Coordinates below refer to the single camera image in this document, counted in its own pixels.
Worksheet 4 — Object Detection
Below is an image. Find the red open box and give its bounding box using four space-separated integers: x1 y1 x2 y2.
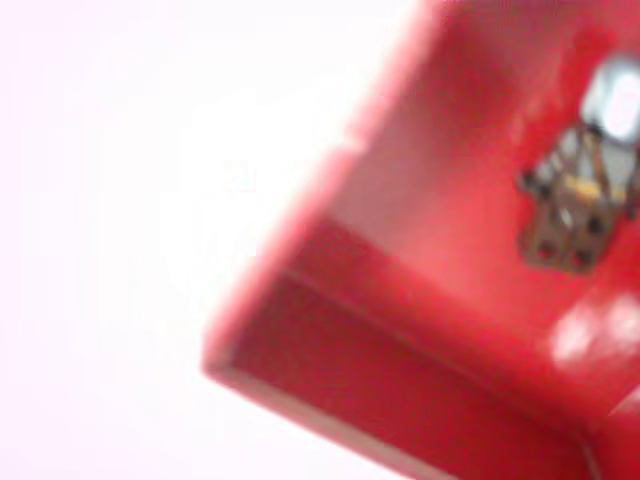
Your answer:
201 0 640 480

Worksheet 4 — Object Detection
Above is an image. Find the small grey-brown toy figure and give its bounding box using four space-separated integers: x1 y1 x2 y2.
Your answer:
516 53 640 276

